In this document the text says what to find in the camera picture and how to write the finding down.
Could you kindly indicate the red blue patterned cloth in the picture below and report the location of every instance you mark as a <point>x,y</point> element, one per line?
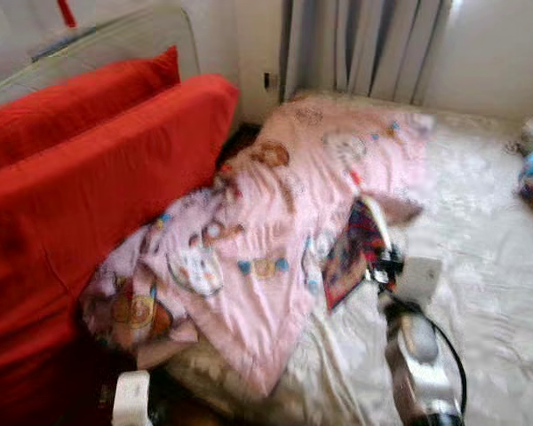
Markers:
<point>351,253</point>

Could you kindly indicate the floral satin bedspread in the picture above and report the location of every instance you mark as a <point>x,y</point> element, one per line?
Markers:
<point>480,266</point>

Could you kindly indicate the pink cartoon print quilt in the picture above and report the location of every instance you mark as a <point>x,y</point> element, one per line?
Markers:
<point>275,231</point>

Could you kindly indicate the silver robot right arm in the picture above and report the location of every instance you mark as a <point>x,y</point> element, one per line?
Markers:
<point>417,364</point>

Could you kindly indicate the grey curtain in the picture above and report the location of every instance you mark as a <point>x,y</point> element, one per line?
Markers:
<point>364,44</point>

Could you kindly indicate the red cushion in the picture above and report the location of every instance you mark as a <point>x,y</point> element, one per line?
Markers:
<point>98,204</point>
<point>80,111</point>

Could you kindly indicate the grey padded headboard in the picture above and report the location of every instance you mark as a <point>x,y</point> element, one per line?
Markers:
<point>133,44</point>

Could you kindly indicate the wall socket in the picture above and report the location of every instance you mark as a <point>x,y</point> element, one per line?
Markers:
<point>271,81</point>

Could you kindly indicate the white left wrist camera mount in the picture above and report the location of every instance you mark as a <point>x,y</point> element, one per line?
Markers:
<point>131,399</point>

